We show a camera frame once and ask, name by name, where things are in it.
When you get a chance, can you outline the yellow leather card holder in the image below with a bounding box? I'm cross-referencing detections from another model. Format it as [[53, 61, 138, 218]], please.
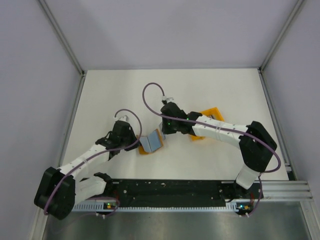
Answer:
[[138, 129, 164, 155]]

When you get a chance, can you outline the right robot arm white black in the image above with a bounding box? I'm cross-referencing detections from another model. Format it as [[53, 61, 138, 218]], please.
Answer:
[[160, 100, 277, 198]]

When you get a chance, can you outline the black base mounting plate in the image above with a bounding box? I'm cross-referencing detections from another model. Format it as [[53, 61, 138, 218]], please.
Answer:
[[92, 179, 263, 207]]

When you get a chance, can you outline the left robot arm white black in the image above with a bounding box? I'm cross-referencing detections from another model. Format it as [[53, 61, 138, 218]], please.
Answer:
[[33, 116, 139, 220]]

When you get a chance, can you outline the metal sheet front panel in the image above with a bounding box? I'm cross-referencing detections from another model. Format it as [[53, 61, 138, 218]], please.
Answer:
[[43, 203, 312, 240]]

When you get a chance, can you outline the aluminium frame post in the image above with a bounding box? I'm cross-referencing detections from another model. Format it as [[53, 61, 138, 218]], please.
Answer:
[[36, 0, 85, 76], [258, 0, 307, 72]]

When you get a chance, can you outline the aluminium frame rail front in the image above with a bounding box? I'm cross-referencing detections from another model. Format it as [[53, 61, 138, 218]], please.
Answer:
[[39, 181, 315, 201]]

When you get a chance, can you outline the aluminium frame post right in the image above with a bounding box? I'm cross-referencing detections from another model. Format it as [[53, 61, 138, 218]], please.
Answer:
[[258, 0, 307, 72]]

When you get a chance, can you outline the aluminium frame post left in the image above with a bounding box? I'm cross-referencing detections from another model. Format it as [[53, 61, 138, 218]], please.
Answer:
[[36, 0, 85, 76]]

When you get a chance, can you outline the grey slotted cable duct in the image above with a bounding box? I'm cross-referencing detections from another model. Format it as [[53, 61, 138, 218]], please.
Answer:
[[72, 201, 252, 214]]

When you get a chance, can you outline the yellow plastic bin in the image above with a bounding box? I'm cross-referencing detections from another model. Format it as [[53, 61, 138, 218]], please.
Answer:
[[189, 106, 224, 141]]

